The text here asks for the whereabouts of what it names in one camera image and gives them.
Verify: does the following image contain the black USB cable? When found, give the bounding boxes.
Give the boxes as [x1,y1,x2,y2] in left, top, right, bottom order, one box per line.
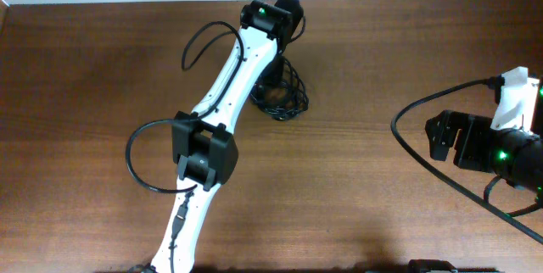
[249,54,310,122]

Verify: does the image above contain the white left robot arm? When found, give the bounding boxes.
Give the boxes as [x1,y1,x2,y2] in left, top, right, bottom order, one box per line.
[143,0,309,272]

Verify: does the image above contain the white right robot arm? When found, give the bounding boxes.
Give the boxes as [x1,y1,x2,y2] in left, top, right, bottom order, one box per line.
[425,78,542,198]

